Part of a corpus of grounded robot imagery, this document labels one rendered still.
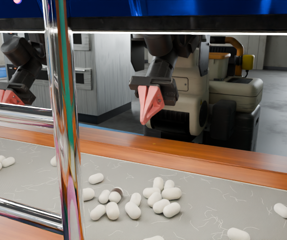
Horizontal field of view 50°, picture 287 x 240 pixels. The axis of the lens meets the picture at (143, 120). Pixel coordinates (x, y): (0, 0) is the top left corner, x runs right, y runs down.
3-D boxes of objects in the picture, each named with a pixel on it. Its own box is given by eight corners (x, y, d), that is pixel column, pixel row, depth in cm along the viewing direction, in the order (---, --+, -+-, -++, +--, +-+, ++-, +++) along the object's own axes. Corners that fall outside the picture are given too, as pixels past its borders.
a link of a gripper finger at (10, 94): (-3, 112, 79) (15, 84, 84) (-23, 109, 82) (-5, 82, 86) (13, 126, 85) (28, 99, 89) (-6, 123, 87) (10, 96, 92)
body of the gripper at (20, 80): (21, 89, 82) (33, 68, 86) (-7, 86, 86) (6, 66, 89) (34, 103, 87) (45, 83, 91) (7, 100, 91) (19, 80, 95)
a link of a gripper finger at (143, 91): (160, 116, 59) (172, 79, 64) (127, 113, 62) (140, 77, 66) (167, 134, 65) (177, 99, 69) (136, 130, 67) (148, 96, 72)
